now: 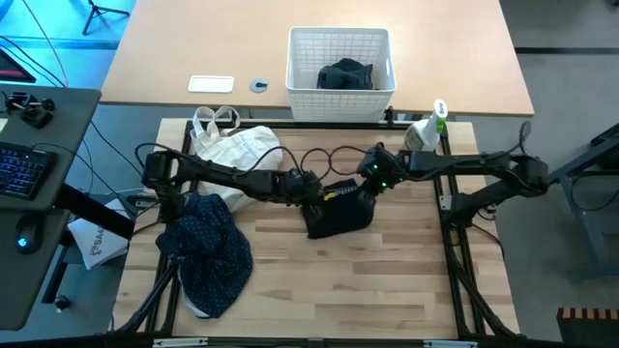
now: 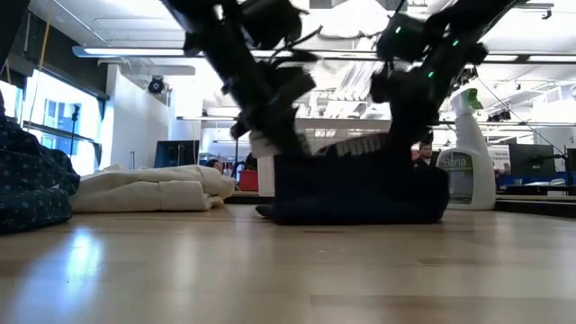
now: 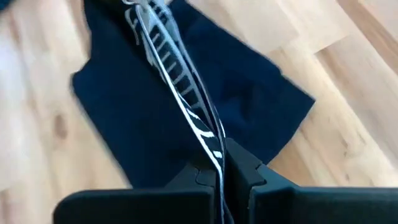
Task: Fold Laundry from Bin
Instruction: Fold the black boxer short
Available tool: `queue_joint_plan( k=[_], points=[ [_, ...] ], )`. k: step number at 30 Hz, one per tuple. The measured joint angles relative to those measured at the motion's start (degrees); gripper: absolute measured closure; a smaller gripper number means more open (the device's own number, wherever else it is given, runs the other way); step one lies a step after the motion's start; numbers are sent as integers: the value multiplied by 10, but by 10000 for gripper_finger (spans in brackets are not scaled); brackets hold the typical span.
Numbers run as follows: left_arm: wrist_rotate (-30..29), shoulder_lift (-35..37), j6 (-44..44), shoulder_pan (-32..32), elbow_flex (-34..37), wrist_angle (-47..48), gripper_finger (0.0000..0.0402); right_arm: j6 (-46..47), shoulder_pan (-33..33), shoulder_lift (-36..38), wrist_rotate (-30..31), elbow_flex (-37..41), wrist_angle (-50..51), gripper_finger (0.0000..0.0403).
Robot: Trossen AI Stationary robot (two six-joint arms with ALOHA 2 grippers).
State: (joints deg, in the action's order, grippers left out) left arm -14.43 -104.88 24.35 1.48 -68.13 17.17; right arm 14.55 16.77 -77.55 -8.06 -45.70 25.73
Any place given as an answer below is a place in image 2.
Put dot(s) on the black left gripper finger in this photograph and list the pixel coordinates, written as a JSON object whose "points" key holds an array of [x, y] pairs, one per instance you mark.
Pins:
{"points": [[290, 139], [238, 129]]}

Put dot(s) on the navy garment white stripes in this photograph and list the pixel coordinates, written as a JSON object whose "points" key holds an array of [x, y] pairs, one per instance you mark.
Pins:
{"points": [[360, 189]]}

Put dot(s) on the navy patterned garment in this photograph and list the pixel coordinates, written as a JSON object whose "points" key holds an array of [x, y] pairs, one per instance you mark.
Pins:
{"points": [[31, 189]]}

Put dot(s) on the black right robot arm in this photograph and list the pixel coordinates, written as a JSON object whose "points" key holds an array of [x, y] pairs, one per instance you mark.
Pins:
{"points": [[472, 27]]}

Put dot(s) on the white laundry basket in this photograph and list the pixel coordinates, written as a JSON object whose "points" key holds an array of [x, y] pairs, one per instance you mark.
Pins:
{"points": [[342, 123]]}

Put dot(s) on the short fluorescent light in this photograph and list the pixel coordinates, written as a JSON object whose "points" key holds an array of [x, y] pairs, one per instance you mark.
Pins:
{"points": [[207, 118]]}

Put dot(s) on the person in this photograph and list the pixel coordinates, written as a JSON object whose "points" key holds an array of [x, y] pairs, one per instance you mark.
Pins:
{"points": [[215, 165], [424, 155]]}

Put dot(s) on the red storage box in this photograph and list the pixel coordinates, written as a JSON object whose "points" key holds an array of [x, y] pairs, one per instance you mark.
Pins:
{"points": [[248, 180]]}

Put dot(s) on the black track light cluster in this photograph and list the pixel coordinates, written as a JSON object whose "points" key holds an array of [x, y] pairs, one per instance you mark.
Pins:
{"points": [[465, 76]]}

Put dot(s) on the black monitor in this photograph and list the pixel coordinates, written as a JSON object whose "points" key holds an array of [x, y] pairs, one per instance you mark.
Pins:
{"points": [[177, 154], [531, 159]]}

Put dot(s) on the small black track light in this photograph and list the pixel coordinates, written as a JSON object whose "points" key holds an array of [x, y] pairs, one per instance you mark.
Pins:
{"points": [[499, 116]]}

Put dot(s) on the black round ceiling spotlight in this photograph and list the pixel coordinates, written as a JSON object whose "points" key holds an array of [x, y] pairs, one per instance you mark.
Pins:
{"points": [[156, 84]]}

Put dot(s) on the white spray bottle green trigger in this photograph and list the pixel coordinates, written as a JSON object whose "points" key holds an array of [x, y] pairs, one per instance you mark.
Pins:
{"points": [[472, 180]]}

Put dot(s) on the cream folded garment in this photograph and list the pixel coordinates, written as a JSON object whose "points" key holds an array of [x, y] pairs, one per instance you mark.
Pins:
{"points": [[148, 191]]}

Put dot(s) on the long ceiling light bar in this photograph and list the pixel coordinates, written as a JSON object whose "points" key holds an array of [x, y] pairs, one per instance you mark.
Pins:
{"points": [[135, 51]]}

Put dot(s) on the black tripod stand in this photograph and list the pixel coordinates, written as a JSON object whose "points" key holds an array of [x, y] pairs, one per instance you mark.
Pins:
{"points": [[74, 121]]}

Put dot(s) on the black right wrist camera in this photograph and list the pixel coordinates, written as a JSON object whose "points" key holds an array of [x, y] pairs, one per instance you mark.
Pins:
{"points": [[400, 38]]}

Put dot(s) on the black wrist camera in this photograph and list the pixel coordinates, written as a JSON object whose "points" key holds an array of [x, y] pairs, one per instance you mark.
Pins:
{"points": [[270, 22], [400, 38]]}

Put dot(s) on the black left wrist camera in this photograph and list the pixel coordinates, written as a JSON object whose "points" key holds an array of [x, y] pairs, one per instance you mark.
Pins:
{"points": [[270, 22]]}

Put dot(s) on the black aluminium table frame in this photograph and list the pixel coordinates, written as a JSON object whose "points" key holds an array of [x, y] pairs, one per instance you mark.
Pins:
{"points": [[535, 208]]}

